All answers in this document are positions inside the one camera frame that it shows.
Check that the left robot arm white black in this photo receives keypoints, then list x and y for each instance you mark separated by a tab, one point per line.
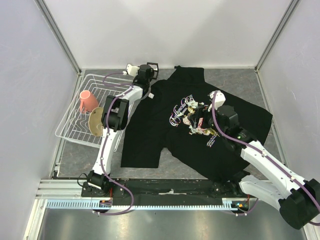
114	120

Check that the white wire basket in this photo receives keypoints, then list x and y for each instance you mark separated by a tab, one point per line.
74	126

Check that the black printed t-shirt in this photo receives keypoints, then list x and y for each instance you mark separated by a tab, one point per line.
162	122

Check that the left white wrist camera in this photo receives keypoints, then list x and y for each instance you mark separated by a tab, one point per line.
131	70

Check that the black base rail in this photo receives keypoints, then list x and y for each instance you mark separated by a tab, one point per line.
161	187

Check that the toothed aluminium cable rail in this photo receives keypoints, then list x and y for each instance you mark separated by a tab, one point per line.
87	204

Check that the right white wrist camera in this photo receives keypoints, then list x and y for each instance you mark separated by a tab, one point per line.
218	99

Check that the pink plastic cup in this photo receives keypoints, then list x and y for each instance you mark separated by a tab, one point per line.
88	101

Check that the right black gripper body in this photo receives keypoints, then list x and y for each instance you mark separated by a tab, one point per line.
203	112

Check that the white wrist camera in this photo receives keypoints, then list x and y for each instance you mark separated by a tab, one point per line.
218	99
131	70

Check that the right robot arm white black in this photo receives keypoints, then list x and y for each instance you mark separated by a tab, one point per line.
296	199

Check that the tan round plate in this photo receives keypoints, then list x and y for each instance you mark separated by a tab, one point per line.
95	122

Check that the small white brooch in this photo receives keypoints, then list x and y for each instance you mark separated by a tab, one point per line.
151	95

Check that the small black open box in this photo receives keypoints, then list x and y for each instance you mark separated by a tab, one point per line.
153	71

